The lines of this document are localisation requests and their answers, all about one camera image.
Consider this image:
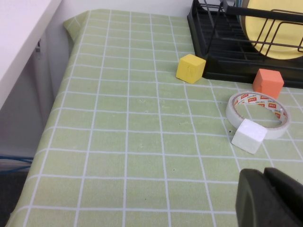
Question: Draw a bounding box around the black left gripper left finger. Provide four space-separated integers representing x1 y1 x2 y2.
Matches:
235 167 296 227

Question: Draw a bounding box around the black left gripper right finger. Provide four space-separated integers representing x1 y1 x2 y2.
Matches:
264 167 303 227

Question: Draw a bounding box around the yellow plate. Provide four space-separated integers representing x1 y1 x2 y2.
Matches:
243 0 303 60

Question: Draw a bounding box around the white cube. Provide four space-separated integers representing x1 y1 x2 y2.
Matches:
231 118 268 154

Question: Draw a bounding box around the white tape roll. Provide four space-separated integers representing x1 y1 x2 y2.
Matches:
225 91 291 140

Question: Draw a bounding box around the orange cube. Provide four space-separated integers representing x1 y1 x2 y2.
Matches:
252 68 285 99

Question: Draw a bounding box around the yellow cube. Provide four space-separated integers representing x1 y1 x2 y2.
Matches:
176 53 207 84

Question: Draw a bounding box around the green checkered tablecloth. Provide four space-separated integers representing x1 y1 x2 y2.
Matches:
4 9 303 227

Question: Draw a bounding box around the white cabinet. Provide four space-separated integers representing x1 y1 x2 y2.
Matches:
0 0 71 157

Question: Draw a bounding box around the black wire dish rack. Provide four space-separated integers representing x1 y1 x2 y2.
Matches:
187 0 303 89

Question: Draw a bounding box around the blue cable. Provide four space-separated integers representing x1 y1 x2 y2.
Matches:
0 153 34 172

